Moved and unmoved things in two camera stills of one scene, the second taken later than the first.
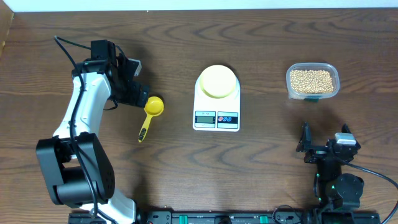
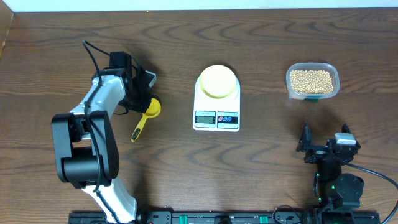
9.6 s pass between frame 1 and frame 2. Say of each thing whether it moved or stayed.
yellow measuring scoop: moved
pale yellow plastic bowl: stayed
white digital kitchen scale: stayed
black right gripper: stayed
